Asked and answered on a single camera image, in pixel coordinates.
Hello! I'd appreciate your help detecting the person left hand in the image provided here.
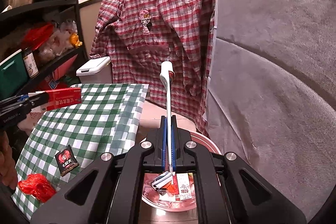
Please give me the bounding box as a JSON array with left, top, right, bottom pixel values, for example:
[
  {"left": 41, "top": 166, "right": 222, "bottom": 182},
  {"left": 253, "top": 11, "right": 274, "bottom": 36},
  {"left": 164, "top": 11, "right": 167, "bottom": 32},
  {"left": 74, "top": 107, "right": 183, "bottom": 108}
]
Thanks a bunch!
[{"left": 0, "top": 132, "right": 18, "bottom": 190}]

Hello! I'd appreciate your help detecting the black metal shelf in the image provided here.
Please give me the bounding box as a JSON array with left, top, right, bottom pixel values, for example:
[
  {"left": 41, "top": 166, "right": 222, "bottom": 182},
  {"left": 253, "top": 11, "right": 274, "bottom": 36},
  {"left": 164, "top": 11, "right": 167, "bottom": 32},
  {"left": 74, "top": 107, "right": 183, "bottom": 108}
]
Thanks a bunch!
[{"left": 1, "top": 0, "right": 88, "bottom": 96}]

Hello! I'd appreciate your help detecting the black crab sachet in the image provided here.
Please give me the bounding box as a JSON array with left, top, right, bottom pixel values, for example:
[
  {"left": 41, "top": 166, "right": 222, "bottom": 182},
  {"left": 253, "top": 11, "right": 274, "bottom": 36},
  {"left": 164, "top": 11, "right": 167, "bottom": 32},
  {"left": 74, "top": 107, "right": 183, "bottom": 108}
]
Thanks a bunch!
[{"left": 55, "top": 145, "right": 79, "bottom": 177}]

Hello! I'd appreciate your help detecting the red toothpaste box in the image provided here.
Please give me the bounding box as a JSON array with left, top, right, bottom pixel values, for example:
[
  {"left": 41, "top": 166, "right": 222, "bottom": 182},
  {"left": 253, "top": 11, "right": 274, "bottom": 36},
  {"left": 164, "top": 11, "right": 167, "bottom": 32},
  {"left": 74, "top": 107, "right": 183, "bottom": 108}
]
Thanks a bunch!
[{"left": 32, "top": 88, "right": 82, "bottom": 113}]

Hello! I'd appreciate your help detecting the pink trash bin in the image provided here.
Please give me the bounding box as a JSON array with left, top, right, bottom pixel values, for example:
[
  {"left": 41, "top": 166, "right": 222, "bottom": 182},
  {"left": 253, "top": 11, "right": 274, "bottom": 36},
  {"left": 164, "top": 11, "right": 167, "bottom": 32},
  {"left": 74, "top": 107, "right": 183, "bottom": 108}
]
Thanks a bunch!
[{"left": 139, "top": 130, "right": 223, "bottom": 213}]

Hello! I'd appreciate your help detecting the grey fabric cover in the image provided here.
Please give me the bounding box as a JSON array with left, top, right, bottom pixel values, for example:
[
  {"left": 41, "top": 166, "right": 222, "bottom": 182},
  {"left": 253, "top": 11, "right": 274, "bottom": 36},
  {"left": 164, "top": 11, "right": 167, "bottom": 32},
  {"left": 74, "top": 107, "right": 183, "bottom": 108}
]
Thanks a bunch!
[{"left": 207, "top": 0, "right": 335, "bottom": 223}]

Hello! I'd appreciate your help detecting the labelled glass jar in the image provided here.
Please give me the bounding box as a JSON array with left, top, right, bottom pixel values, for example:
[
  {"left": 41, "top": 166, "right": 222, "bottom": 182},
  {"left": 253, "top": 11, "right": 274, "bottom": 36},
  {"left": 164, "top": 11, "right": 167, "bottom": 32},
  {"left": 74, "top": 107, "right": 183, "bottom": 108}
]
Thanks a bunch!
[{"left": 23, "top": 48, "right": 39, "bottom": 78}]

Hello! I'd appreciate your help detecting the green checkered tablecloth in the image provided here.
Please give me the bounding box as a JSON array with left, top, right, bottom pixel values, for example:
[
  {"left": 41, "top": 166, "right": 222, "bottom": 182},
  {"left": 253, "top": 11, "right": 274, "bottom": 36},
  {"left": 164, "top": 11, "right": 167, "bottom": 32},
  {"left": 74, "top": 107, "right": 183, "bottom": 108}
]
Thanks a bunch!
[{"left": 11, "top": 83, "right": 150, "bottom": 221}]

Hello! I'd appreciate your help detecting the red plaid shirt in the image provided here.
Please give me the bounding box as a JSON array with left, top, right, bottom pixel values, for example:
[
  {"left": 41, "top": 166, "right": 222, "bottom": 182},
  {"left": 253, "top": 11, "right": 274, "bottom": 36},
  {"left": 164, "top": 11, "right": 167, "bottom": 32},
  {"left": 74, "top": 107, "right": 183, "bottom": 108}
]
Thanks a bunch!
[{"left": 90, "top": 0, "right": 215, "bottom": 134}]

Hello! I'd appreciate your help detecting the teal storage box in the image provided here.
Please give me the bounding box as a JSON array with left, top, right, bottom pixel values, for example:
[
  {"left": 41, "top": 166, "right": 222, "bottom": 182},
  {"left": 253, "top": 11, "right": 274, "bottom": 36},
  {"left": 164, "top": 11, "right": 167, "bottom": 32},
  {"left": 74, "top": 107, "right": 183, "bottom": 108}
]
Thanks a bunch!
[{"left": 0, "top": 49, "right": 29, "bottom": 100}]

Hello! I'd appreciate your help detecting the red white carton box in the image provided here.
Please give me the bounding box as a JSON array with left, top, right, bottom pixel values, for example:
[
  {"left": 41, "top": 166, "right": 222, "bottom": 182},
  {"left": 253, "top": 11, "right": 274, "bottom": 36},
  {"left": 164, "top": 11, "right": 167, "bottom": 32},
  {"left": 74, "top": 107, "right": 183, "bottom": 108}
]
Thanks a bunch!
[{"left": 175, "top": 173, "right": 193, "bottom": 201}]

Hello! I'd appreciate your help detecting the orange plastic bag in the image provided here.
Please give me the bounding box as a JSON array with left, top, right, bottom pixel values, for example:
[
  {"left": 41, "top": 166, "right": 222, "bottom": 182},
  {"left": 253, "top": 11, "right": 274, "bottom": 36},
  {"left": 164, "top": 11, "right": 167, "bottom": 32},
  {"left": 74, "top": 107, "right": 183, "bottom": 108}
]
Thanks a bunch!
[{"left": 18, "top": 173, "right": 56, "bottom": 203}]

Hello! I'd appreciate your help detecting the white paper bag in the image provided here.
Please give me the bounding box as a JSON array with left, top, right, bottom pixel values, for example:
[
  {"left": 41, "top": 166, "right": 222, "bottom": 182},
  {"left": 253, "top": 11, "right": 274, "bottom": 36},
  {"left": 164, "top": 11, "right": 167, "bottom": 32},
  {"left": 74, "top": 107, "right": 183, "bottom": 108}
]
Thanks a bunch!
[{"left": 18, "top": 113, "right": 43, "bottom": 136}]

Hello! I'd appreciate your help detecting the white lidded bin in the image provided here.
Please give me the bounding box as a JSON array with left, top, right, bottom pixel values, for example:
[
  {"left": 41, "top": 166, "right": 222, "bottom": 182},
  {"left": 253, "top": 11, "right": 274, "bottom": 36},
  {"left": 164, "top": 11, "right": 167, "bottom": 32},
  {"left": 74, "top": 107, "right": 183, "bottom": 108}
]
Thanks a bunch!
[{"left": 76, "top": 56, "right": 113, "bottom": 84}]

